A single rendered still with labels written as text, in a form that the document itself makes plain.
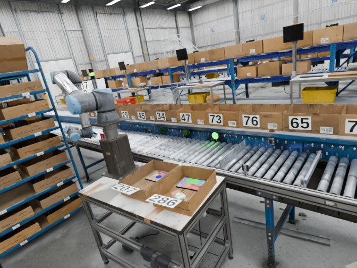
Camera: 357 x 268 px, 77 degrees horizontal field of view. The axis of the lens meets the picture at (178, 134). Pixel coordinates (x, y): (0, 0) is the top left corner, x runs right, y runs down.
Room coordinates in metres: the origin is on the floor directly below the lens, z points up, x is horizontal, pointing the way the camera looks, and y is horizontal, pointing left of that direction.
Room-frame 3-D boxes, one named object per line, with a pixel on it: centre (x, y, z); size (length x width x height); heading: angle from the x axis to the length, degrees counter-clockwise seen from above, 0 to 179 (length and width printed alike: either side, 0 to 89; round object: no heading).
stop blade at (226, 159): (1.75, -0.44, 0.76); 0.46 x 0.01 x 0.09; 136
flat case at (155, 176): (1.56, 0.21, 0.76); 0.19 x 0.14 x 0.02; 49
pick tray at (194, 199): (1.30, 0.01, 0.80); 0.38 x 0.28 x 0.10; 145
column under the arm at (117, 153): (1.82, 0.55, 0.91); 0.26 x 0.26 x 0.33; 52
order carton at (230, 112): (2.27, -0.55, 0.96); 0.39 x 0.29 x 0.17; 46
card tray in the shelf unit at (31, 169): (2.35, 1.53, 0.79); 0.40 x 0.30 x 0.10; 138
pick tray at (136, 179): (1.49, 0.26, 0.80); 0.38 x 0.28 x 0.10; 141
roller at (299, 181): (1.37, -0.84, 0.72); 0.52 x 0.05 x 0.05; 136
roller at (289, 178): (1.41, -0.79, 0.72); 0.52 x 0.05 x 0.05; 136
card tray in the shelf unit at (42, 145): (2.35, 1.54, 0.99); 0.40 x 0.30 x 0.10; 133
